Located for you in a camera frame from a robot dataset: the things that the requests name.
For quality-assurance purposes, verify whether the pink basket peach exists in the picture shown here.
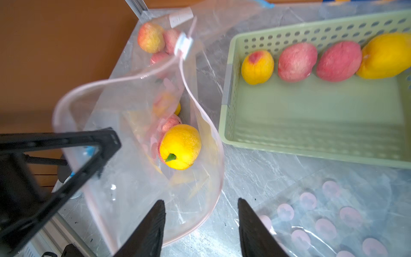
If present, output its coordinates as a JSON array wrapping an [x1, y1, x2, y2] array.
[[316, 41, 362, 82], [278, 42, 318, 82]]

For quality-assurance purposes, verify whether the clear zip-top bag blue zipper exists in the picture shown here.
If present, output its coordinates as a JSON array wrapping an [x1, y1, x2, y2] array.
[[130, 1, 274, 72]]

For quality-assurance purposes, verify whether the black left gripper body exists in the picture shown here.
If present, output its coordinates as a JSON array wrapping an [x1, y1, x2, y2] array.
[[1, 153, 45, 225]]

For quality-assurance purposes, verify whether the blue handheld microphone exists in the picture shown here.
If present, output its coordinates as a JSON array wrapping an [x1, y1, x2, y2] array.
[[70, 146, 96, 177]]

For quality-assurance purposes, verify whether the large pink peach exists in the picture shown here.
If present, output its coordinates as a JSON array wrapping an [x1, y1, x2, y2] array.
[[161, 114, 182, 133]]

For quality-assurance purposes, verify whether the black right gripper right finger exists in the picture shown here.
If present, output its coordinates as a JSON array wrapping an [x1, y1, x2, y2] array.
[[238, 198, 288, 257]]

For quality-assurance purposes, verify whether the aluminium corner post left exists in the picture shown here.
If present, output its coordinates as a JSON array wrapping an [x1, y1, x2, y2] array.
[[125, 0, 148, 19]]

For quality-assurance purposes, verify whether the pink basket peach left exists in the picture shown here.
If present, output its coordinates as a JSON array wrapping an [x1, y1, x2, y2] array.
[[278, 42, 318, 82]]

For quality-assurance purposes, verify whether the black microphone on stand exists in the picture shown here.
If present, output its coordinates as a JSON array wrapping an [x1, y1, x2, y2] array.
[[24, 154, 72, 187]]

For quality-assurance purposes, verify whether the green perforated plastic basket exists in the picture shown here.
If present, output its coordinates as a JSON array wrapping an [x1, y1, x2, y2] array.
[[219, 7, 411, 169]]

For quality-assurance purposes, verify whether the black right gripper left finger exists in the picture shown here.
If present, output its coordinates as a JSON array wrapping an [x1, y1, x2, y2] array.
[[114, 200, 166, 257]]

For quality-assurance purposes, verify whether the clear zip-top bag pink zipper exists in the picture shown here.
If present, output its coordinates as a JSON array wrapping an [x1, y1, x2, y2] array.
[[52, 15, 225, 256]]

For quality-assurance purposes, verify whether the yellow basket peach right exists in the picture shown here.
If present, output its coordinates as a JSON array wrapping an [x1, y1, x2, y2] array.
[[356, 33, 411, 79]]

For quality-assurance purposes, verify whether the pink basket peach right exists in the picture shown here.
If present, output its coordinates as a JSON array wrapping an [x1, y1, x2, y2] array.
[[316, 41, 362, 82]]

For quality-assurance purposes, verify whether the plain yellow peach with leaf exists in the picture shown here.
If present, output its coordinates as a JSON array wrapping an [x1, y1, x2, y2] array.
[[159, 124, 202, 170]]

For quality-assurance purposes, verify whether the pink-trimmed bag of bags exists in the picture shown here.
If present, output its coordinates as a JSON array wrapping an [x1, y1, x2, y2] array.
[[255, 164, 411, 257]]

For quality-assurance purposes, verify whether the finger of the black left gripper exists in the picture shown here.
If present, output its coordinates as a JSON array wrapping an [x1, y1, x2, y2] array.
[[1, 128, 122, 251]]

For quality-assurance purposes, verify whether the yellow red-blush basket peach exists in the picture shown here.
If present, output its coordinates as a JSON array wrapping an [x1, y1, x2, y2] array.
[[241, 50, 275, 85]]

